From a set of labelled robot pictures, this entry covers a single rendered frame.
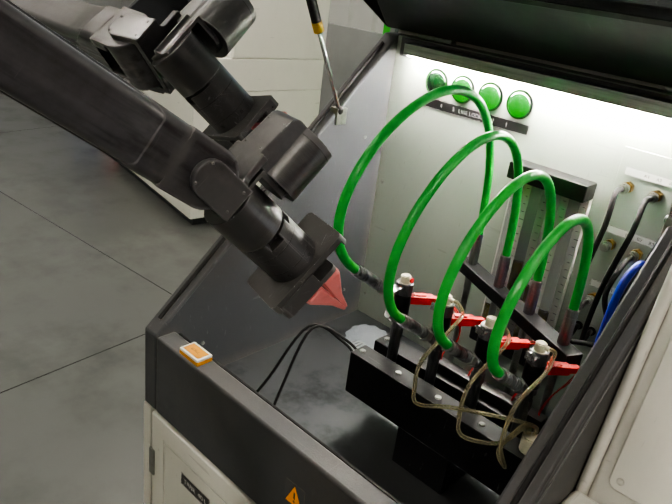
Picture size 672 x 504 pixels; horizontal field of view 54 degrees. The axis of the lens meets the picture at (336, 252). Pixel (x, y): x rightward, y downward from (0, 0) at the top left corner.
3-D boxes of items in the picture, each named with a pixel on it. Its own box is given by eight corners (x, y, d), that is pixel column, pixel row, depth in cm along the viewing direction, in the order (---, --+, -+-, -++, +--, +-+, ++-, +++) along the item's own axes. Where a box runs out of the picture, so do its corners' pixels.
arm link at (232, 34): (140, 89, 81) (101, 32, 74) (194, 25, 85) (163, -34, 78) (213, 109, 75) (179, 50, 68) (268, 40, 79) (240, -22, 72)
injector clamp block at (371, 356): (339, 422, 118) (350, 350, 111) (376, 401, 125) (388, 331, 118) (505, 543, 97) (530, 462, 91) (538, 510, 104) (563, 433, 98)
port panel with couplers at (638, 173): (565, 321, 115) (617, 148, 103) (574, 315, 118) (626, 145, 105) (639, 355, 108) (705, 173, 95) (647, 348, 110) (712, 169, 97)
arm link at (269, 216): (187, 206, 63) (212, 226, 59) (235, 151, 64) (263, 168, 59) (234, 245, 67) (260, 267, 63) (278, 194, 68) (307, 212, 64)
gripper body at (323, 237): (351, 244, 68) (310, 201, 63) (283, 319, 67) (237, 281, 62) (319, 220, 72) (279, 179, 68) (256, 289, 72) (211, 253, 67)
